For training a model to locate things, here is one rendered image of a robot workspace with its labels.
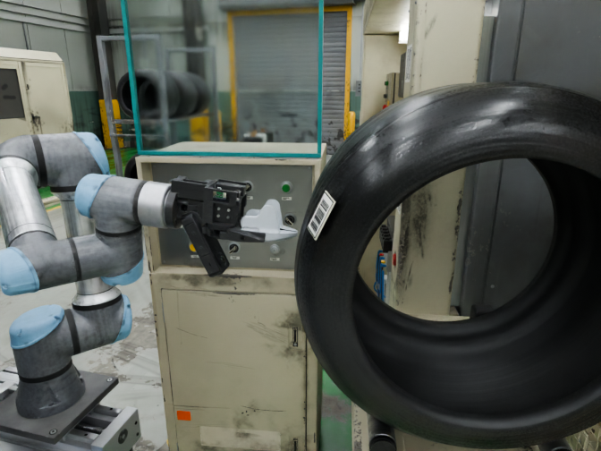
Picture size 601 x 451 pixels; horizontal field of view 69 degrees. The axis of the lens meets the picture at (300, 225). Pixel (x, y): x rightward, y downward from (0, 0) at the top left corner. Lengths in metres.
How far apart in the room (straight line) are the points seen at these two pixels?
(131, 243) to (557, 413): 0.72
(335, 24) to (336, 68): 0.88
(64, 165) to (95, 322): 0.38
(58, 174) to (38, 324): 0.35
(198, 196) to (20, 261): 0.28
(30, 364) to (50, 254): 0.48
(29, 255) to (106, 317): 0.45
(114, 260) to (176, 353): 0.83
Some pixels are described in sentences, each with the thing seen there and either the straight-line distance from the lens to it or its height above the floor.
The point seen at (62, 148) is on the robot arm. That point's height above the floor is 1.33.
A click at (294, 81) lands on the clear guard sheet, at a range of 1.26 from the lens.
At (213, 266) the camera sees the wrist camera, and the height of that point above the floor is 1.18.
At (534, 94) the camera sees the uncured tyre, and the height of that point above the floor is 1.45.
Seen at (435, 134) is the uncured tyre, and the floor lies 1.41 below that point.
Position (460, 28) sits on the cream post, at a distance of 0.97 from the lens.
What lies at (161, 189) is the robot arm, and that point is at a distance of 0.74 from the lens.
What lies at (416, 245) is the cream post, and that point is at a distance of 1.02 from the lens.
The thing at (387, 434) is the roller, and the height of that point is 0.92.
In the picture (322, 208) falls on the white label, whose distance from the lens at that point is 0.60.
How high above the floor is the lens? 1.46
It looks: 18 degrees down
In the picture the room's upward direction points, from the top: straight up
